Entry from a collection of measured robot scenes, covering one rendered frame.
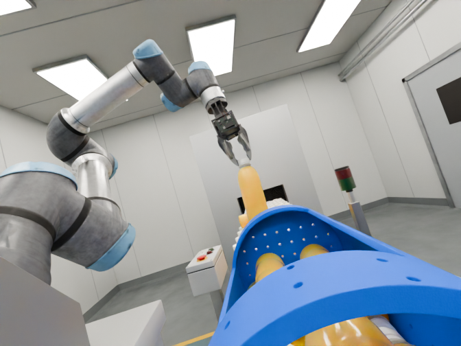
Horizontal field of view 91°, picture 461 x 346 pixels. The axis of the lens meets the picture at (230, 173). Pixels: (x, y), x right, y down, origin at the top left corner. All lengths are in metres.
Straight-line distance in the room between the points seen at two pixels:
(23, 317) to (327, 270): 0.33
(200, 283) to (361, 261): 0.71
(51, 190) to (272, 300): 0.41
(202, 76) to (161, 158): 4.41
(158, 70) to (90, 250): 0.52
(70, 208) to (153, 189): 4.65
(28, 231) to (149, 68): 0.53
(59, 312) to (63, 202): 0.18
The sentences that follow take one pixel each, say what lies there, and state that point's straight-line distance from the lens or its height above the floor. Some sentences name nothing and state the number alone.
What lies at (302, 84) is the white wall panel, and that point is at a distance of 5.76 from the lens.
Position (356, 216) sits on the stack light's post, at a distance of 1.13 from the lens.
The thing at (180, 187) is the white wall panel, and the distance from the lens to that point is 4.99.
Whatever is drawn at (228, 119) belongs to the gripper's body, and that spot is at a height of 1.51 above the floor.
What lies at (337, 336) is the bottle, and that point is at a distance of 0.22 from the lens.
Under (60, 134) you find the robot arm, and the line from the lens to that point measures 0.87.
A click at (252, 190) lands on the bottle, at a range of 0.69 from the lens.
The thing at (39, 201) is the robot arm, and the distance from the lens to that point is 0.47.
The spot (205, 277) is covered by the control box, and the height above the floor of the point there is 1.05.
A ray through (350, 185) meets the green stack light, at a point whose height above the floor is 1.18.
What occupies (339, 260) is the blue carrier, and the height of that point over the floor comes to 1.23.
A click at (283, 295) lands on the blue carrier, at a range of 0.18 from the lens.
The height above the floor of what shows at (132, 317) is 1.15.
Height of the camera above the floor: 1.31
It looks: 4 degrees up
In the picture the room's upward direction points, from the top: 17 degrees counter-clockwise
